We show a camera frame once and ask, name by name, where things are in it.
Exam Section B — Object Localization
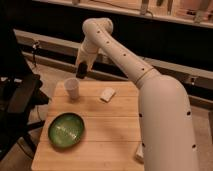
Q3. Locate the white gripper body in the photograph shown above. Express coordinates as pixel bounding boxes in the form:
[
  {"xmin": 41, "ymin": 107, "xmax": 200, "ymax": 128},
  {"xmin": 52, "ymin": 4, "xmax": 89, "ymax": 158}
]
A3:
[{"xmin": 75, "ymin": 49, "xmax": 96, "ymax": 72}]

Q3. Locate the black rectangular eraser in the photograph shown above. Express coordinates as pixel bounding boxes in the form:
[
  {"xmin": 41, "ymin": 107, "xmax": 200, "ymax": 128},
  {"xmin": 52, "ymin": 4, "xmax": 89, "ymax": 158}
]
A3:
[{"xmin": 76, "ymin": 63, "xmax": 87, "ymax": 79}]

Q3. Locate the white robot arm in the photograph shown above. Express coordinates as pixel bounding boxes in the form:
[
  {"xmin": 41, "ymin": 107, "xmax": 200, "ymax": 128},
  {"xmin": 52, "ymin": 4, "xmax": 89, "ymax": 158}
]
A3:
[{"xmin": 76, "ymin": 18, "xmax": 199, "ymax": 171}]

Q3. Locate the wooden table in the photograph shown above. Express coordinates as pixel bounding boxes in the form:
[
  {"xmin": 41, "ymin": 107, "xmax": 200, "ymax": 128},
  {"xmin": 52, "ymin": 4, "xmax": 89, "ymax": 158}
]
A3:
[{"xmin": 32, "ymin": 81, "xmax": 144, "ymax": 171}]

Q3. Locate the black stand on left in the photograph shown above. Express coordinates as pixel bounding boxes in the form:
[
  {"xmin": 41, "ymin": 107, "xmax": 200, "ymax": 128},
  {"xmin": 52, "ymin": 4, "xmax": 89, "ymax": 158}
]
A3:
[{"xmin": 0, "ymin": 20, "xmax": 49, "ymax": 161}]

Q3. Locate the green glazed bowl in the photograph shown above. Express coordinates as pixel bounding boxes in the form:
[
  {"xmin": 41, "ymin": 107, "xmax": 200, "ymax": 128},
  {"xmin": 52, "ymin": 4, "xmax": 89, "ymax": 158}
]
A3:
[{"xmin": 48, "ymin": 113, "xmax": 85, "ymax": 149}]

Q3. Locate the white plastic bottle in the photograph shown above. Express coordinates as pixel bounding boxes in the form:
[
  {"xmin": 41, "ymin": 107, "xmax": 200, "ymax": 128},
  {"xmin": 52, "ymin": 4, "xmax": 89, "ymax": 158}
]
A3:
[{"xmin": 135, "ymin": 144, "xmax": 144, "ymax": 163}]

